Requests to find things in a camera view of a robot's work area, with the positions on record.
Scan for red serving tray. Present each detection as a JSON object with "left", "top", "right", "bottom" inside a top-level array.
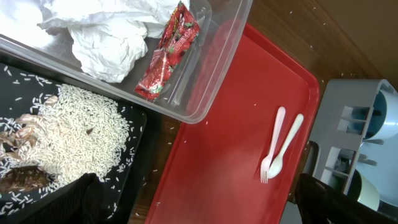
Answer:
[{"left": 146, "top": 25, "right": 320, "bottom": 224}]

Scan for black plastic tray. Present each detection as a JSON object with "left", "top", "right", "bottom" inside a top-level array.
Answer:
[{"left": 1, "top": 63, "right": 147, "bottom": 223}]

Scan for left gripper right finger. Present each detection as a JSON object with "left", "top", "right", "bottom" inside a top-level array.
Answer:
[{"left": 295, "top": 173, "right": 395, "bottom": 224}]

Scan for brown food scraps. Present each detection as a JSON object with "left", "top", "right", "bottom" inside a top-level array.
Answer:
[{"left": 1, "top": 96, "right": 70, "bottom": 190}]

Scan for white plastic spoon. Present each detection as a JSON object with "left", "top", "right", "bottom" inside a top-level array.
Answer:
[{"left": 268, "top": 114, "right": 304, "bottom": 179}]

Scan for clear plastic bin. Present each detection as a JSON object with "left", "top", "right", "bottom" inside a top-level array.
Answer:
[{"left": 1, "top": 0, "right": 252, "bottom": 124}]

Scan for white plastic fork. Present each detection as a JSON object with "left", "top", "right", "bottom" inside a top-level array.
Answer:
[{"left": 260, "top": 106, "right": 285, "bottom": 184}]

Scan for light blue plate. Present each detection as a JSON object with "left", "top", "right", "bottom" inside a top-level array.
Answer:
[{"left": 356, "top": 135, "right": 397, "bottom": 206}]

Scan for white napkin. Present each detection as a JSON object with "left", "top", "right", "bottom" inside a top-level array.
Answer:
[{"left": 39, "top": 0, "right": 181, "bottom": 83}]

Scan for red snack wrapper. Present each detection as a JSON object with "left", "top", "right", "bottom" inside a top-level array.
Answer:
[{"left": 134, "top": 2, "right": 200, "bottom": 100}]

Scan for grey dishwasher rack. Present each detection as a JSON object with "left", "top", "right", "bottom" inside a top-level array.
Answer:
[{"left": 279, "top": 78, "right": 398, "bottom": 224}]

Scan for pile of white rice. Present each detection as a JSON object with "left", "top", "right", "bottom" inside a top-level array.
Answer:
[{"left": 19, "top": 84, "right": 130, "bottom": 185}]

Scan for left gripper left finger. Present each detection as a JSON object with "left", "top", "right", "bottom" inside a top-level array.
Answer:
[{"left": 1, "top": 174, "right": 103, "bottom": 224}]

